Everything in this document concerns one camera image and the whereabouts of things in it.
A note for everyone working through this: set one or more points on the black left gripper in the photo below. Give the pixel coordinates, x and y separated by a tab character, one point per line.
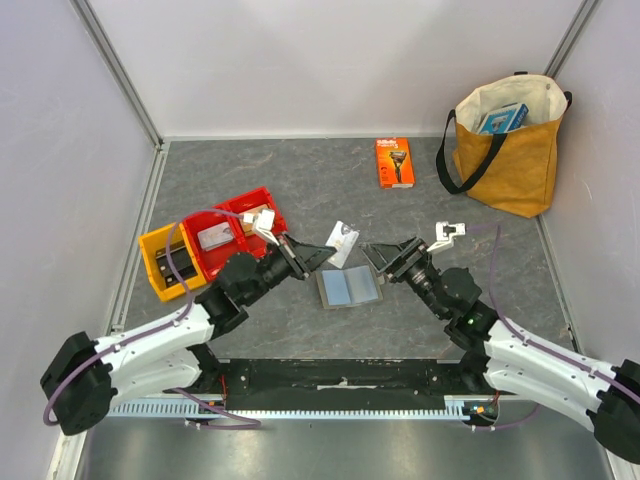
302	257

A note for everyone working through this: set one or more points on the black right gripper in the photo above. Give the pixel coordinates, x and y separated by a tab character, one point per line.
403	258

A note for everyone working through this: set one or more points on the grey card holder wallet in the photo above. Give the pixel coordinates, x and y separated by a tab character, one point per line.
348	288

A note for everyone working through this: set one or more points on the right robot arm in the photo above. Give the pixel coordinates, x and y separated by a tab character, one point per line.
602	397

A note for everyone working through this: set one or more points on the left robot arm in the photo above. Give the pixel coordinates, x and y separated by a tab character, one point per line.
215	312

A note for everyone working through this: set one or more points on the gold card in bin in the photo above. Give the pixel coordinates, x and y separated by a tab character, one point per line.
258	219

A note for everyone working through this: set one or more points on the grey card in bin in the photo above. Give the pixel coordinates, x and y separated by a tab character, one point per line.
215	236

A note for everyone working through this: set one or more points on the red bin far right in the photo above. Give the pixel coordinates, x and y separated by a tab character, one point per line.
253	202

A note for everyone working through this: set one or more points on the orange razor box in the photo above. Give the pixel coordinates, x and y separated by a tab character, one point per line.
394	163

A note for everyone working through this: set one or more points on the red bin near yellow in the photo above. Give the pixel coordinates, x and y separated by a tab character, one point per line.
211	262

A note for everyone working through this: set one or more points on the tan tote bag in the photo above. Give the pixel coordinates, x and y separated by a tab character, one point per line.
513	172

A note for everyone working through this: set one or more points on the blue razor box in bag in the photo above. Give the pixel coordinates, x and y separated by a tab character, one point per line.
503	120

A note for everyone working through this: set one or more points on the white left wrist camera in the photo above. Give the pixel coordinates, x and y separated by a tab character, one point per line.
269	237

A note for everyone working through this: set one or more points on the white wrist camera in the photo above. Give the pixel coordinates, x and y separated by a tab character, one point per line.
269	237
446	233

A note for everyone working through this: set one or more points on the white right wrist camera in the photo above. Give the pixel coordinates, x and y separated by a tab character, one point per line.
446	233

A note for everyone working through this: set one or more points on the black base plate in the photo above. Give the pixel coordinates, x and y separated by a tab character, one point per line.
339	384

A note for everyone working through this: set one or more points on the white cable duct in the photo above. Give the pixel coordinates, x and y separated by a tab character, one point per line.
182	408

